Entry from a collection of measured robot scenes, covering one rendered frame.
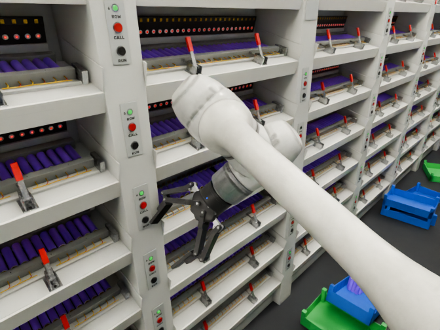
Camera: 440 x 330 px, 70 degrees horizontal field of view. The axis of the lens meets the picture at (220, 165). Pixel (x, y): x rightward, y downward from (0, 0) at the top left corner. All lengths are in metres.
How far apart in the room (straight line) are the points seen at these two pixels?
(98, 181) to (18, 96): 0.23
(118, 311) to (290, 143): 0.65
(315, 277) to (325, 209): 1.46
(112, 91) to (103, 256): 0.40
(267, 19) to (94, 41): 0.71
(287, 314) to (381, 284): 1.30
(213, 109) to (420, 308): 0.39
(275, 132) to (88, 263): 0.53
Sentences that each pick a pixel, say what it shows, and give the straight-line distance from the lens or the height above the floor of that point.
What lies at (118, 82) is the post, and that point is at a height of 1.17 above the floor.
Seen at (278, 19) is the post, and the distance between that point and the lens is 1.20.
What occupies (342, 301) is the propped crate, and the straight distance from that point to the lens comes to 1.62.
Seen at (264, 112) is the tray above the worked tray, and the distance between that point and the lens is 1.16.
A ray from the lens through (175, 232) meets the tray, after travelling 0.91.
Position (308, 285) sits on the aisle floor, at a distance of 1.83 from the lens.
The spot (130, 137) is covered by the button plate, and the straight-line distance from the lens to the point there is 0.72.
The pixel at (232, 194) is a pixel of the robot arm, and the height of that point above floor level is 0.94.
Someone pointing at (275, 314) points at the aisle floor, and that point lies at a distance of 1.68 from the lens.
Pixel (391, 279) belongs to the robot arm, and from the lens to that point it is 0.40.
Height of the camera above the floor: 1.27
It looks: 24 degrees down
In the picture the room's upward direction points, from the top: 1 degrees counter-clockwise
